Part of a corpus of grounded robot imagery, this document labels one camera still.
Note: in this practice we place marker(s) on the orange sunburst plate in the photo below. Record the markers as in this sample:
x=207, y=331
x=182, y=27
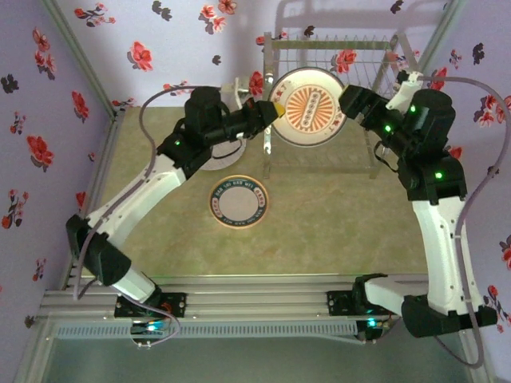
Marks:
x=307, y=107

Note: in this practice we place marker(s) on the white plaid pattern plate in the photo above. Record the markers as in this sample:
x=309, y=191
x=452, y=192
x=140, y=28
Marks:
x=227, y=157

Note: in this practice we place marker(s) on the pink plate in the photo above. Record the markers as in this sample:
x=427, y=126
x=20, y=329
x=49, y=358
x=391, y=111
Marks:
x=209, y=202

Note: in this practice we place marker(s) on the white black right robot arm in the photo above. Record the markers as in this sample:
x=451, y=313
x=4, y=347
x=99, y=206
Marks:
x=443, y=247

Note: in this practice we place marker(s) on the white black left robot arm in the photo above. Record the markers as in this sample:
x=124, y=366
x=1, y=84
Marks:
x=135, y=195

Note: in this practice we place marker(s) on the right circuit board green light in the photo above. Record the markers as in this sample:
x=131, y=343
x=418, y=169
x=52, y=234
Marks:
x=373, y=324

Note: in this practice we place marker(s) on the circuit board green light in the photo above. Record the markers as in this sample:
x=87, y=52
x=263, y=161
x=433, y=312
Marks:
x=151, y=328
x=373, y=324

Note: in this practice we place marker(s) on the left circuit board green light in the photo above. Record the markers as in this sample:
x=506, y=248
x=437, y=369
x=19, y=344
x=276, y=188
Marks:
x=151, y=328

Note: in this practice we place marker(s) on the right aluminium corner post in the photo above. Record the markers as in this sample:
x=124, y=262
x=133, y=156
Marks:
x=441, y=30

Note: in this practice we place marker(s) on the aluminium corner post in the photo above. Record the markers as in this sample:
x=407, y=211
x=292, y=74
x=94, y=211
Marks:
x=80, y=56
x=441, y=30

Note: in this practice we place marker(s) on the left aluminium table side rail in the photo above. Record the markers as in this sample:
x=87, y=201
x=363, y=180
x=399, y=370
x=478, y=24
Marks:
x=107, y=155

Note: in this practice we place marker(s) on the left aluminium corner post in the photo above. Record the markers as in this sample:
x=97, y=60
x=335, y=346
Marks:
x=80, y=56

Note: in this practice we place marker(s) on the aluminium mounting rail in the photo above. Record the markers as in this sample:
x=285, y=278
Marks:
x=255, y=297

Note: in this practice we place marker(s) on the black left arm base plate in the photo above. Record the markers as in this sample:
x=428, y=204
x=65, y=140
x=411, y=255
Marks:
x=175, y=303

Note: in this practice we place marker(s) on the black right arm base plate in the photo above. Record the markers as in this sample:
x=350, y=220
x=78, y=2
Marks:
x=337, y=303

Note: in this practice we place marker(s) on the right lower aluminium frame bar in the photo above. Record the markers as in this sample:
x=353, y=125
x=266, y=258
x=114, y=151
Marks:
x=485, y=375

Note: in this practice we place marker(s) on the aluminium frame bar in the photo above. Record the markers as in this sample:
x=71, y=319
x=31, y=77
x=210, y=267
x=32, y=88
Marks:
x=485, y=375
x=34, y=355

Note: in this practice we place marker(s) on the left lower aluminium frame bar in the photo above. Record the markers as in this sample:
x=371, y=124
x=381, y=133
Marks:
x=34, y=355

